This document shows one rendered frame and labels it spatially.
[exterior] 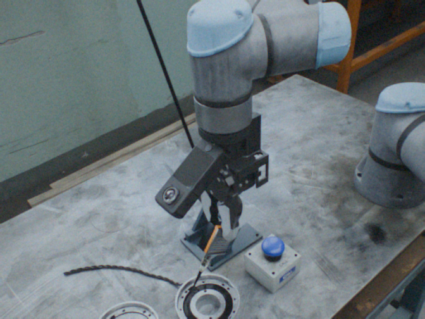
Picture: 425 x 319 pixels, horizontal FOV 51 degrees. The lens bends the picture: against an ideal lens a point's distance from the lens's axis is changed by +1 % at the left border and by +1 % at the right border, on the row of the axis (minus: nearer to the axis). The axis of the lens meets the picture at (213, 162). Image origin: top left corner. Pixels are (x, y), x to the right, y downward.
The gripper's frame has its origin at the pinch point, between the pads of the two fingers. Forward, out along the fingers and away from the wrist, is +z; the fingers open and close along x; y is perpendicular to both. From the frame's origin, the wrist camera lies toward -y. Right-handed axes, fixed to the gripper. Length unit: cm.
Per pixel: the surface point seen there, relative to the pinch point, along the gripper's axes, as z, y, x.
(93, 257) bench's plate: 13.1, -15.2, 20.5
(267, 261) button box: 8.6, 6.7, -4.2
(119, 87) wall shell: 59, 56, 160
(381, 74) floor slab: 93, 221, 110
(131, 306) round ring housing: 10.0, -15.7, 4.3
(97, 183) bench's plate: 13.1, -4.7, 40.2
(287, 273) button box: 10.2, 8.4, -7.3
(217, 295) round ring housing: 10.2, -3.6, -3.2
